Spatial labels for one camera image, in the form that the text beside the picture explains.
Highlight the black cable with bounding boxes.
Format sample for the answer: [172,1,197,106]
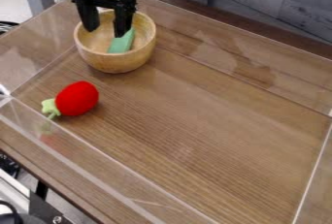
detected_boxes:
[0,200,23,224]

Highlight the green rectangular stick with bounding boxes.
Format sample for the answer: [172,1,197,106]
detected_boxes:
[108,28,136,53]

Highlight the brown wooden bowl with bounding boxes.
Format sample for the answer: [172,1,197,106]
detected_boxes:
[74,11,157,74]

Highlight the red plush strawberry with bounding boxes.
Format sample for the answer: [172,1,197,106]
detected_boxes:
[42,80,100,119]

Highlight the clear acrylic tray walls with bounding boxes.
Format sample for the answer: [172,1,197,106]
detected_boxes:
[0,0,332,224]

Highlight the black table leg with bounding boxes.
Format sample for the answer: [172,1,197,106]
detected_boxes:
[35,181,49,200]

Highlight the black metal bracket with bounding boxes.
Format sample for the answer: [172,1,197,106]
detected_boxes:
[29,193,74,224]

